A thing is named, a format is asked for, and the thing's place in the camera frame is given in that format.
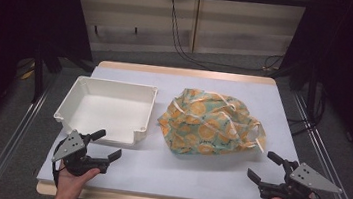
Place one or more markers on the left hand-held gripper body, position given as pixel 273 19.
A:
pixel 72 158

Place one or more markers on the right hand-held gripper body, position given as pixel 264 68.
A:
pixel 298 187

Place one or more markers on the person's left hand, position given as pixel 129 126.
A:
pixel 70 186

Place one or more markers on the white plastic bin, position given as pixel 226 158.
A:
pixel 109 112

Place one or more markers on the pale blue table mat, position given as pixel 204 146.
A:
pixel 156 174

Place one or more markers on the black metal stand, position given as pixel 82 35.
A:
pixel 38 77

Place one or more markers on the wooden table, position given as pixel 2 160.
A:
pixel 184 71

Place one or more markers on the aluminium floor rail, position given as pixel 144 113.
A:
pixel 11 147
pixel 331 164

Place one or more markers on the orange patterned cloth bag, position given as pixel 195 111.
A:
pixel 208 126

